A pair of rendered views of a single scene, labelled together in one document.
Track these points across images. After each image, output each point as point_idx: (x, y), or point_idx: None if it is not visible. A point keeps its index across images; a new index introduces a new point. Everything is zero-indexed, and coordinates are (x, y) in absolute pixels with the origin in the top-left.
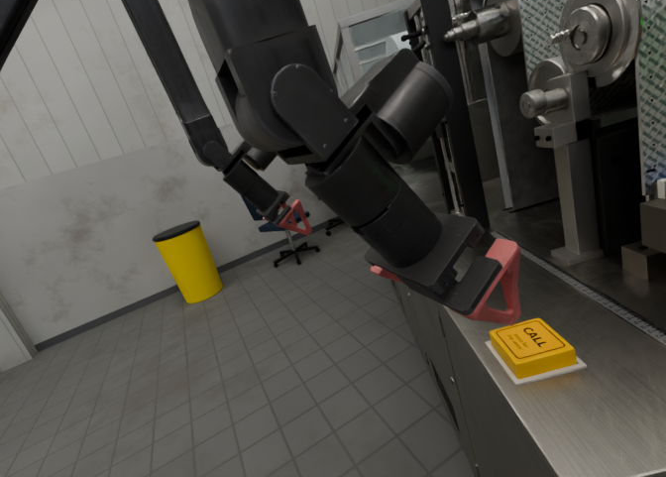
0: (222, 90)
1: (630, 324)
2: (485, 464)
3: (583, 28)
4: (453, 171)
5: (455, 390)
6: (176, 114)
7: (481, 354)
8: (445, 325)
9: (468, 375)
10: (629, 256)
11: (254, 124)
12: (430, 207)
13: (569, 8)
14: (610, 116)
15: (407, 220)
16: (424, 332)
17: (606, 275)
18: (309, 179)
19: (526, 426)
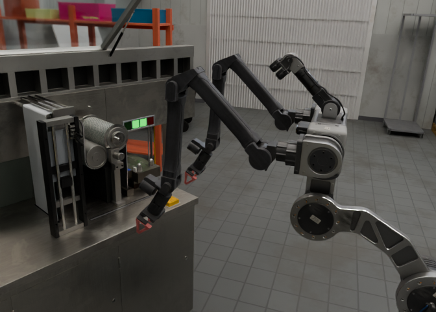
0: (217, 141)
1: (154, 195)
2: (138, 304)
3: (119, 136)
4: (67, 203)
5: (114, 305)
6: (179, 164)
7: (173, 207)
8: (125, 255)
9: (143, 254)
10: (129, 191)
11: (218, 144)
12: (26, 252)
13: (111, 131)
14: (12, 177)
15: None
16: None
17: (131, 198)
18: (210, 154)
19: (189, 201)
